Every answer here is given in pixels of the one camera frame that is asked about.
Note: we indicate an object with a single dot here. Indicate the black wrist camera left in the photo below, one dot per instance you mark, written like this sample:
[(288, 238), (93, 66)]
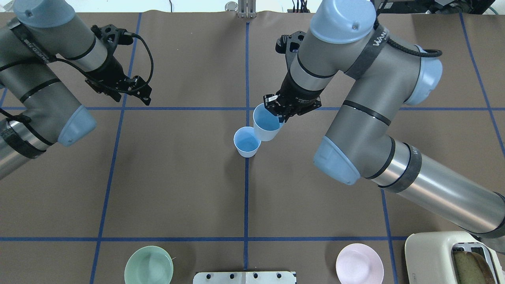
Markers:
[(112, 36)]

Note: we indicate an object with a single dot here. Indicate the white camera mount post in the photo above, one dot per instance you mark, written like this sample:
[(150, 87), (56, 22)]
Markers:
[(246, 277)]

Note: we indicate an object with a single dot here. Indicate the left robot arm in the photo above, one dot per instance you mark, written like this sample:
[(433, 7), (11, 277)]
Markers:
[(43, 32)]

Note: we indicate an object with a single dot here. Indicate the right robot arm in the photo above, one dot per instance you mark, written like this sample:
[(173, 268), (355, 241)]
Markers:
[(345, 35)]

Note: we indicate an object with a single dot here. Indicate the light blue plastic cup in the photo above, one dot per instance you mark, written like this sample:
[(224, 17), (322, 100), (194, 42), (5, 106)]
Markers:
[(266, 125)]

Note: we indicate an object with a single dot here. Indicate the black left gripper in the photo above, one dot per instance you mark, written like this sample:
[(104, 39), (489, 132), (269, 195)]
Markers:
[(111, 71)]

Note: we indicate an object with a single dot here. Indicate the pink bowl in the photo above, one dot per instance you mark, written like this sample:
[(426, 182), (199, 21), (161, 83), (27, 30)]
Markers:
[(359, 264)]

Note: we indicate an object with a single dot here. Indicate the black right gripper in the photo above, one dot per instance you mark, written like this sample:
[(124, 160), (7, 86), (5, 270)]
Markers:
[(296, 94)]

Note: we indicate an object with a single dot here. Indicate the bread slice in toaster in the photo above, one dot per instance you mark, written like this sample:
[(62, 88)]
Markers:
[(472, 268)]

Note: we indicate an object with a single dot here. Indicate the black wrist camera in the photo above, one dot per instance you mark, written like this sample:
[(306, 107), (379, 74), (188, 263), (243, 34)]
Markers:
[(112, 36), (289, 46)]

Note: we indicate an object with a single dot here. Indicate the cream toaster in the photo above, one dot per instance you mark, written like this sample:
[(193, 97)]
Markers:
[(429, 255)]

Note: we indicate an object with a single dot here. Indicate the green bowl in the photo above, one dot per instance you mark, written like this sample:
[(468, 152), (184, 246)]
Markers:
[(149, 265)]

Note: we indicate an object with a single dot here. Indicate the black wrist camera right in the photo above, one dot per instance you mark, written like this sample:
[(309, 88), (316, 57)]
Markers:
[(289, 46)]

